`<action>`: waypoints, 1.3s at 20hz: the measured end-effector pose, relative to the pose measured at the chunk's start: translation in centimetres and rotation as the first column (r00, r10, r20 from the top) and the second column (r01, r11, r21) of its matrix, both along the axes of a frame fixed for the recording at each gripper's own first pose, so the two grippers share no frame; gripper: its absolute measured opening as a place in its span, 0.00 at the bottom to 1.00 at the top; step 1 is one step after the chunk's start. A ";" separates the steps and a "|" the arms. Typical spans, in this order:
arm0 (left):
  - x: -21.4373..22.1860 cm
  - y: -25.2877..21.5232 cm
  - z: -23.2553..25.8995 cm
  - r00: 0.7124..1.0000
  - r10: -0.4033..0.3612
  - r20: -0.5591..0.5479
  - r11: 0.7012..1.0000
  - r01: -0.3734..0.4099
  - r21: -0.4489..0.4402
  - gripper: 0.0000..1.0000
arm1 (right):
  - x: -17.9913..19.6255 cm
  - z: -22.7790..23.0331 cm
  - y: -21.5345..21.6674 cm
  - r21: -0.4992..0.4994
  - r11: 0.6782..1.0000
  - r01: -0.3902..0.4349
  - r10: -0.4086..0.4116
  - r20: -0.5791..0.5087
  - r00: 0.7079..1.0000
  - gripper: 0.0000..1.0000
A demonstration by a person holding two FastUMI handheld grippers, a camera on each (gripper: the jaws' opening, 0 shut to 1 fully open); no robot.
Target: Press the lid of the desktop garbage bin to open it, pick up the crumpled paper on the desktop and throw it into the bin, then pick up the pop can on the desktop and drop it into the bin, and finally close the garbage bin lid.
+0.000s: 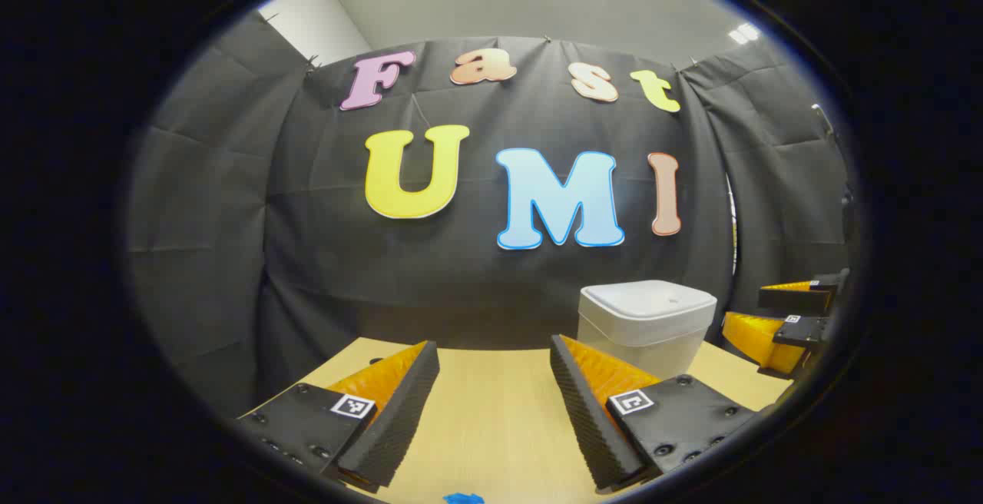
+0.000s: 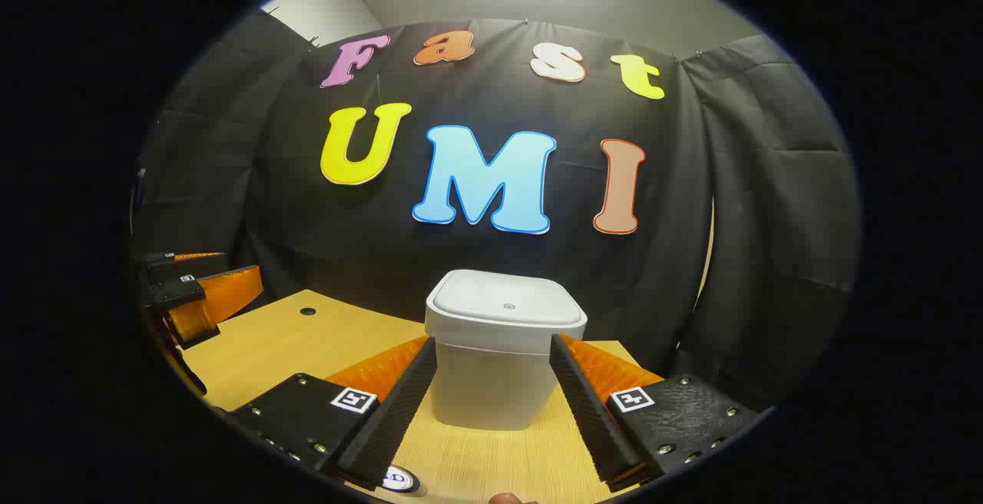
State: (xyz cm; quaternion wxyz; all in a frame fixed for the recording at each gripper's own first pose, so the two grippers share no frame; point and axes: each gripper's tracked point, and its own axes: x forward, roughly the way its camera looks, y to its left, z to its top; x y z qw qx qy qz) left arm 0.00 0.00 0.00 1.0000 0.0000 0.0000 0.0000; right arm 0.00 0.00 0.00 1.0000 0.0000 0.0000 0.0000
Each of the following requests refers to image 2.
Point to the black backdrop cloth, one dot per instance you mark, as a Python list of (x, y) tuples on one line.
[(461, 254)]

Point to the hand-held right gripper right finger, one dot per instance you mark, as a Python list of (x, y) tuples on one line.
[(591, 427)]

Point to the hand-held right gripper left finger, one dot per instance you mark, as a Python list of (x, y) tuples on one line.
[(392, 427)]

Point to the grey desktop garbage bin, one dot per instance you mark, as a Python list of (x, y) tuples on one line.
[(491, 381)]

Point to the silver pop can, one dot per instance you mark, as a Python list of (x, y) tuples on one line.
[(399, 479)]

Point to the wooden desktop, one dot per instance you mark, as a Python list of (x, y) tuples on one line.
[(292, 343)]

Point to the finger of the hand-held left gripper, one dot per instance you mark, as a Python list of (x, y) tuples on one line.
[(184, 264), (226, 293)]

